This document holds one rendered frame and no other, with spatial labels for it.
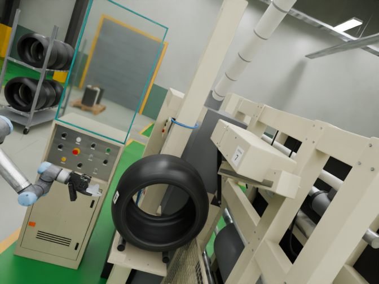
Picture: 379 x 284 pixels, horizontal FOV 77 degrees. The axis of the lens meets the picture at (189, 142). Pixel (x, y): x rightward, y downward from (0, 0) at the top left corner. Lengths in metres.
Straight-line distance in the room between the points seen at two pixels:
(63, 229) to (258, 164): 1.82
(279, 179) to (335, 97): 10.80
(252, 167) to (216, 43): 0.85
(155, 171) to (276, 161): 0.63
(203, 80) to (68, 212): 1.56
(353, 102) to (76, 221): 11.37
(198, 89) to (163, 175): 0.62
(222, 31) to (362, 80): 10.92
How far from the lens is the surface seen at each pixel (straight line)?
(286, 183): 1.08
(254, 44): 1.87
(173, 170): 1.34
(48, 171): 1.53
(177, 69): 10.30
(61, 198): 2.29
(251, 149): 1.08
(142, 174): 1.34
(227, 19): 1.66
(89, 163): 2.14
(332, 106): 11.78
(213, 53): 1.61
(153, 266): 1.70
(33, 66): 4.93
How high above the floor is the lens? 1.90
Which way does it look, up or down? 12 degrees down
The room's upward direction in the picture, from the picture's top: 24 degrees clockwise
